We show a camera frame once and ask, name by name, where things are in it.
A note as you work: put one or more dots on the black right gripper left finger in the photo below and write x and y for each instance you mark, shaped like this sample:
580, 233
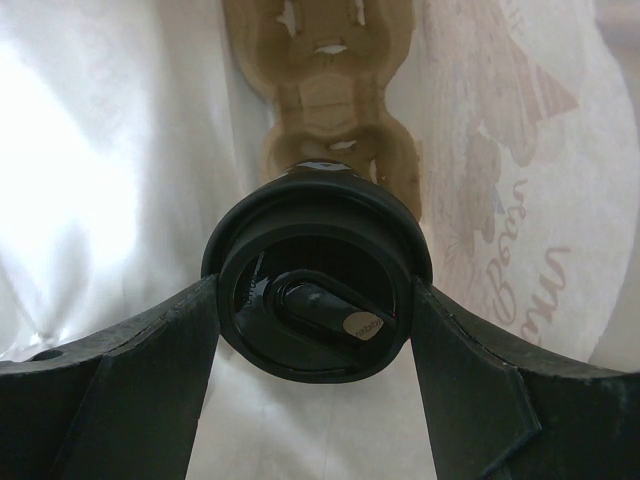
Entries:
123, 403

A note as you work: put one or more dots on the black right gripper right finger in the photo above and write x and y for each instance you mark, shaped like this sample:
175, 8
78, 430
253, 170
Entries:
498, 407

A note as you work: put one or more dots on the black coffee cup lid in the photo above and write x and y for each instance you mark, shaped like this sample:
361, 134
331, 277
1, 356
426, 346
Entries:
315, 277

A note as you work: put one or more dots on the brown paper takeout bag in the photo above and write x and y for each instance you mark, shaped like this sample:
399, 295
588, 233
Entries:
128, 131

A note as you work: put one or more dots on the brown cardboard cup carrier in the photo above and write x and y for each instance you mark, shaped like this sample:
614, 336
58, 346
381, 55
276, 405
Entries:
324, 66

